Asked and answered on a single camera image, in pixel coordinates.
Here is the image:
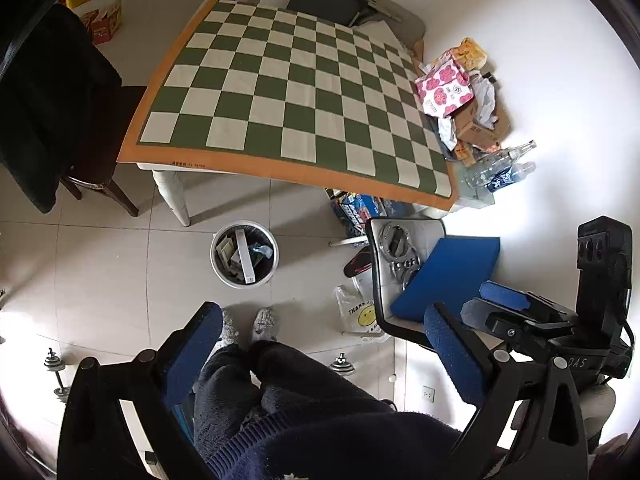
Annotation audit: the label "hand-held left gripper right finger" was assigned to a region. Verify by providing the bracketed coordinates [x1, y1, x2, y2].
[424, 302, 591, 480]

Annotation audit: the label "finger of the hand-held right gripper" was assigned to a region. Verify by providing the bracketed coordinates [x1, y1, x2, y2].
[460, 299, 553, 358]
[479, 281, 576, 333]

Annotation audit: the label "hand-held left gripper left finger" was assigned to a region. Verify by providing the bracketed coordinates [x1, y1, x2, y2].
[57, 301, 225, 480]

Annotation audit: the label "round white trash bin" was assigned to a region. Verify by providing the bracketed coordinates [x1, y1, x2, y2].
[210, 220, 280, 290]

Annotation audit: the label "person's right forearm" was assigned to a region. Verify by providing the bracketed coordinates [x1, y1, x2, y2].
[580, 384, 632, 462]

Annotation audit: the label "grey fuzzy slipper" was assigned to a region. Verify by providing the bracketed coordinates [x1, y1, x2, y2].
[219, 307, 242, 347]
[252, 307, 279, 342]

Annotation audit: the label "white smiley plastic bag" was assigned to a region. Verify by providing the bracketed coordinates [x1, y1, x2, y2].
[334, 284, 397, 344]

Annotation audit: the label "metal dumbbell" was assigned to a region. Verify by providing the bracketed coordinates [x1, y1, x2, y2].
[42, 347, 72, 404]
[329, 353, 357, 377]

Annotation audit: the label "blue label plastic bottle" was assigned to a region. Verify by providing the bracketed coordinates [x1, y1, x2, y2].
[486, 161, 537, 194]

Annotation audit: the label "plastic water bottles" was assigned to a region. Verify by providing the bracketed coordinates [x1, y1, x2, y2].
[464, 140, 537, 189]

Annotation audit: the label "black red slipper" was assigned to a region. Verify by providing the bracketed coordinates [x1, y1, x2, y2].
[343, 247, 374, 279]

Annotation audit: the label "person's legs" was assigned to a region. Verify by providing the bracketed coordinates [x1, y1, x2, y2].
[192, 339, 473, 480]

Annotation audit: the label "blue printed box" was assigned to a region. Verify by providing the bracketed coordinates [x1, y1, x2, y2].
[325, 188, 417, 239]

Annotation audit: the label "brown cardboard box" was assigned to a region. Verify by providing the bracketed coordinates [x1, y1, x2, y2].
[452, 95, 512, 152]

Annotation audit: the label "crumpled white paper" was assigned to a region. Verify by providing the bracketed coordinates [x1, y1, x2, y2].
[469, 72, 502, 127]

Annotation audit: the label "pink flower tissue pack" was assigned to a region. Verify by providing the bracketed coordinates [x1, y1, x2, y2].
[415, 57, 475, 117]

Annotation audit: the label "yellow snack bag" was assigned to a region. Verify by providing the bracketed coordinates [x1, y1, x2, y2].
[440, 37, 489, 69]

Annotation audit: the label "green white checkered tablecloth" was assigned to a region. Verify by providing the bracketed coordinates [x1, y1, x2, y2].
[116, 0, 460, 212]

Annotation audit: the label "black frame chair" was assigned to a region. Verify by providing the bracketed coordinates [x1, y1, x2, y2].
[365, 217, 501, 352]

